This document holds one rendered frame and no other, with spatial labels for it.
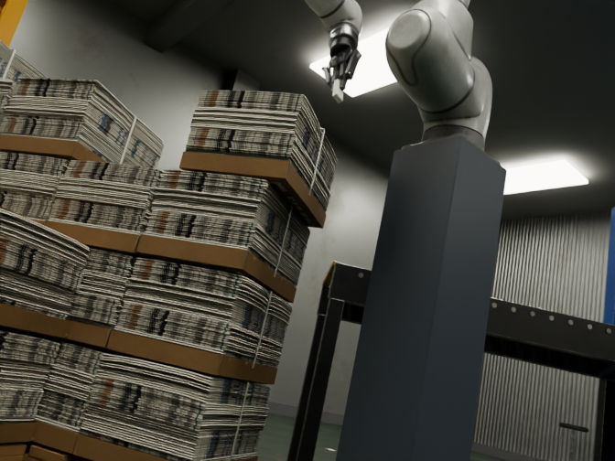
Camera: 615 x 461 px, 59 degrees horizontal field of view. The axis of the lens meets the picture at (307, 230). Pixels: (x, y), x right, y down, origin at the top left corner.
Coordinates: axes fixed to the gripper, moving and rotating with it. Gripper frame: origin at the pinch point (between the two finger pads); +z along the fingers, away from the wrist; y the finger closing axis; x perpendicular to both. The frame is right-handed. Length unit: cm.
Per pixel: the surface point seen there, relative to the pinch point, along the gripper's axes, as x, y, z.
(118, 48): 42, -300, -298
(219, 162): -17.5, -20.5, 32.0
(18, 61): -50, -107, -33
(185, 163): -21.1, -29.0, 31.2
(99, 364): -13, -50, 77
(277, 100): -16.4, -5.5, 17.3
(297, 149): -8.0, -4.1, 27.7
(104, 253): -22, -50, 52
